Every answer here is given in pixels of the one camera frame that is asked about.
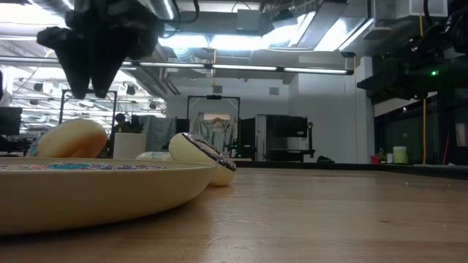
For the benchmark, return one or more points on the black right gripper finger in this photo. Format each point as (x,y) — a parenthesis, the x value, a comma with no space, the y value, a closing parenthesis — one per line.
(367,86)

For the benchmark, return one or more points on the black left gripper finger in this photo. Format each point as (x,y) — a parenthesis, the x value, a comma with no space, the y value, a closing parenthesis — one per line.
(108,62)
(77,62)

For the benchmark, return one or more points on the small blue sprinkled donut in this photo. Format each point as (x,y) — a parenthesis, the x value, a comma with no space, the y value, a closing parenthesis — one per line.
(71,166)

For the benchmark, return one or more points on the large white-blue marbled donut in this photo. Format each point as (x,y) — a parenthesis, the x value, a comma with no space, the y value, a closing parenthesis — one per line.
(153,156)

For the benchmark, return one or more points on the small dark blue donut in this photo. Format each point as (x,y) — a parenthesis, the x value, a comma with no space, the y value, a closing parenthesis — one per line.
(128,167)

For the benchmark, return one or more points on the small pink donut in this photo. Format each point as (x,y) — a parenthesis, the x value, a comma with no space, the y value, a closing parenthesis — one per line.
(22,167)

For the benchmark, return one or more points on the black background robot arm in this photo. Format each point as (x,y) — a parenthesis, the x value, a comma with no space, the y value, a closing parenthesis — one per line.
(237,149)

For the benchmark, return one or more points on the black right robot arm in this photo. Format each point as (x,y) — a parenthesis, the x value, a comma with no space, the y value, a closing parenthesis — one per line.
(453,36)

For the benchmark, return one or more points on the person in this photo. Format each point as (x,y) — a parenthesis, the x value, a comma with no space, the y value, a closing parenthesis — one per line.
(120,120)

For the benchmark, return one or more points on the small green plant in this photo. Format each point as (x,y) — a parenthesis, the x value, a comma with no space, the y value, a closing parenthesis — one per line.
(382,155)

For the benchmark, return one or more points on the white ceiling unit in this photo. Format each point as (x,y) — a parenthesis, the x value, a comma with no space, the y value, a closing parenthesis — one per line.
(420,8)

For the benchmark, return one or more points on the red cup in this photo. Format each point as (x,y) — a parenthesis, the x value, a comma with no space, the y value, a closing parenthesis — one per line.
(375,159)

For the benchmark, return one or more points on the white plastic container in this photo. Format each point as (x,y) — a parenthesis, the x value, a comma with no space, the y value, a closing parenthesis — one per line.
(399,154)

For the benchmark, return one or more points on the large blue iced donut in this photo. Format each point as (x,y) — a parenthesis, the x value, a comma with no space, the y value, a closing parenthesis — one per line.
(73,139)

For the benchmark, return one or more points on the black dome-shaped object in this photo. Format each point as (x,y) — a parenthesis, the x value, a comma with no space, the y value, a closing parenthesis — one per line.
(325,159)

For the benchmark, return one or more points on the white pot with plant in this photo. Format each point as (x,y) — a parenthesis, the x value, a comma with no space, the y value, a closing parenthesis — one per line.
(129,146)

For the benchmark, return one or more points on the grey covered machine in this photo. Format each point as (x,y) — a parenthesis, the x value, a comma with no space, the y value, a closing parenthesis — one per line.
(161,131)

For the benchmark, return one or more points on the black computer monitor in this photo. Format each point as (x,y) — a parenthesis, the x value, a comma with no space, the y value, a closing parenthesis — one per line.
(10,120)

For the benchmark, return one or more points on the black equipment cabinet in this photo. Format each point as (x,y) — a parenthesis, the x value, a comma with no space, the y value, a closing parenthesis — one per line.
(285,137)

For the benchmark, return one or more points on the large chocolate sprinkled donut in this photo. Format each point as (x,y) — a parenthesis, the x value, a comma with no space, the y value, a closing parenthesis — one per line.
(190,149)

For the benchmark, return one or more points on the long overhead light bar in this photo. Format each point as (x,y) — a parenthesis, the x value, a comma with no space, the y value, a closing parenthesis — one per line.
(241,67)

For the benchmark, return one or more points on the beige round plate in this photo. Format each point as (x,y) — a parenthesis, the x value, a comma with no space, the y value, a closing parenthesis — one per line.
(109,197)

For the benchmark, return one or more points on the black aluminium table frame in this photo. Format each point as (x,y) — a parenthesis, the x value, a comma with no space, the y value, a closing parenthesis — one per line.
(365,167)

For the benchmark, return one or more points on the grey wall vent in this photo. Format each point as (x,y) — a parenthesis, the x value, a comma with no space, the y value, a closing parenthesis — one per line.
(273,91)
(217,89)

